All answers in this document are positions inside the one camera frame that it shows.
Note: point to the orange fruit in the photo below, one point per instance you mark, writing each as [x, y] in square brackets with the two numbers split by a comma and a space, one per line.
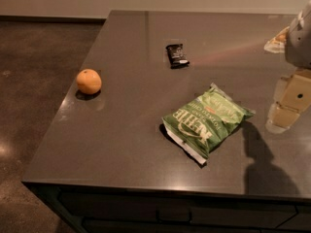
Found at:
[88, 81]

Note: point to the green jalapeno chip bag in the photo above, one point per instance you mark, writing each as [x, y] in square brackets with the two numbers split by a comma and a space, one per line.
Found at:
[205, 122]

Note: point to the black rxbar chocolate bar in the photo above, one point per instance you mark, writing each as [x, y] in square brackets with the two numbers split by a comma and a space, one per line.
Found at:
[176, 56]

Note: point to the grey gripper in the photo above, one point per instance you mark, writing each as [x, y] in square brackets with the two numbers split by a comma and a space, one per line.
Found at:
[299, 46]

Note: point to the pale snack package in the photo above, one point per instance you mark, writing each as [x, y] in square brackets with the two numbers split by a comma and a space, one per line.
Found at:
[278, 42]

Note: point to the dark cabinet drawers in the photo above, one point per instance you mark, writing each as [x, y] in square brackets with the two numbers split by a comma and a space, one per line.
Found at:
[94, 211]

